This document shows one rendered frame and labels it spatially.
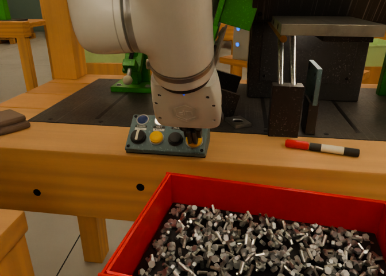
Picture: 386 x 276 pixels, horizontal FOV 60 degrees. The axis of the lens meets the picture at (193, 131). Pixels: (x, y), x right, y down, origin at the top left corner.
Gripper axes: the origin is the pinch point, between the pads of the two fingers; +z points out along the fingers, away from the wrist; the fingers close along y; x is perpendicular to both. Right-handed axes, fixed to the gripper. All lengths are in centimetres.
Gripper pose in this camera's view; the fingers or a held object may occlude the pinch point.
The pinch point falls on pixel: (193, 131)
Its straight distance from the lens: 58.1
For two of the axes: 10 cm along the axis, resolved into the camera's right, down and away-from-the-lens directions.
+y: 9.9, 0.6, -1.3
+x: 1.2, -8.4, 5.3
